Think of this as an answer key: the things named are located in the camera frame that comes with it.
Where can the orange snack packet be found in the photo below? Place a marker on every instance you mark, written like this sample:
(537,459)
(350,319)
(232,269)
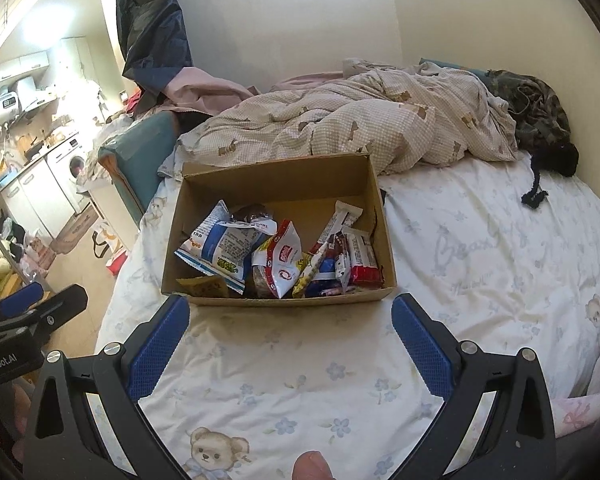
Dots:
(202,287)

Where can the white water heater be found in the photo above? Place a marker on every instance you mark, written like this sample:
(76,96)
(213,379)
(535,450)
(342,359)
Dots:
(2,107)

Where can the red plastic item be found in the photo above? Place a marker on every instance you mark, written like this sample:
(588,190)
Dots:
(116,264)

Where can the white upper kitchen cabinets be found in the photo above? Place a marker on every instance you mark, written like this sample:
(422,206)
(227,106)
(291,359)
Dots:
(20,65)

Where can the white blue snack packet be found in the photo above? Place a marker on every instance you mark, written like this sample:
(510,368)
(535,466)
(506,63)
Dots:
(215,247)

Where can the dark hanging jacket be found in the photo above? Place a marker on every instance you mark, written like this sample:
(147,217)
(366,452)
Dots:
(152,35)

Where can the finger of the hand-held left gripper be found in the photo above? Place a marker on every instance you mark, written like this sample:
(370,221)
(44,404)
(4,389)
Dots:
(55,306)
(12,296)

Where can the person's left hand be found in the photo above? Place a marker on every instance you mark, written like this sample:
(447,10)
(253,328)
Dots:
(24,405)

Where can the camouflage jacket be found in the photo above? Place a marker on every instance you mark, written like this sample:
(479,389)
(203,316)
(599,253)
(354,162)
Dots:
(535,105)

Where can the tall white cabinet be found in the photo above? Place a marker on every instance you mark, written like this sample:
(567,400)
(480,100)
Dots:
(77,60)

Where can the brown cardboard box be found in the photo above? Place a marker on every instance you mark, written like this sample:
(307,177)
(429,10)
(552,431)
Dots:
(280,185)

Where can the red white snack bar packet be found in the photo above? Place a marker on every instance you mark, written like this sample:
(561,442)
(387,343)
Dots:
(362,259)

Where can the pink cloth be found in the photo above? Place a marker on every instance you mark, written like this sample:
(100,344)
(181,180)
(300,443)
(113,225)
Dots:
(205,87)

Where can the long white red snack packet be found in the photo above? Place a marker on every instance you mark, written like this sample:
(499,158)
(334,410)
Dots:
(340,217)

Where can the white washing machine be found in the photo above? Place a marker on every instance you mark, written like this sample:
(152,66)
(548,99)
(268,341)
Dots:
(70,167)

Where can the person's right hand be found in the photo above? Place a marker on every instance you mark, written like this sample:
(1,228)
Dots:
(312,466)

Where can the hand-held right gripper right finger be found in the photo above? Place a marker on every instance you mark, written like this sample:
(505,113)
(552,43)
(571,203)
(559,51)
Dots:
(420,345)

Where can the patterned floor rug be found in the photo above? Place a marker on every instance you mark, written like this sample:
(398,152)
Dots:
(72,232)

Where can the pink blanket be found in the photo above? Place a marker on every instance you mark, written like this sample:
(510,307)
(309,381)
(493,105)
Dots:
(310,80)

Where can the white lower kitchen cabinets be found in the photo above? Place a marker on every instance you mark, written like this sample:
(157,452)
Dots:
(35,195)

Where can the blue white-striped snack packet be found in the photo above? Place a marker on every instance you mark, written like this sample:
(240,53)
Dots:
(325,285)

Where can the white floral bed sheet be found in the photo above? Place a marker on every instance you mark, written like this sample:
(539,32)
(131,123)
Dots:
(480,260)

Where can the narrow yellow snack packet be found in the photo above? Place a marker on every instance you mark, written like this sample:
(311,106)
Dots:
(307,272)

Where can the black cloth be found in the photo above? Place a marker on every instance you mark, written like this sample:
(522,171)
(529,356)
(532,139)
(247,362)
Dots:
(381,196)

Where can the teal pillow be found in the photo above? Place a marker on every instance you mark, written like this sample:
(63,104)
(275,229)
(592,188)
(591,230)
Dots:
(450,66)

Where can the white tote bag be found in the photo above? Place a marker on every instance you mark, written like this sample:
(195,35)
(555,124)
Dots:
(107,235)

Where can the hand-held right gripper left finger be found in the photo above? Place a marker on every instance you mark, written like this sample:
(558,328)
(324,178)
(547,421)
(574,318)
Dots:
(162,345)

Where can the beige checked duvet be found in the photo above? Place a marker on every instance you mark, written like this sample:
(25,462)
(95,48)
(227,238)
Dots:
(355,120)

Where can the white kitchen cabinets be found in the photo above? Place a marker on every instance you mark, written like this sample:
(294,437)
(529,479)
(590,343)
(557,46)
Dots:
(20,65)
(35,195)

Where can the teal padded bed end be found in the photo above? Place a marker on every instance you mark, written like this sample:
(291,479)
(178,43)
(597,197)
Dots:
(140,145)

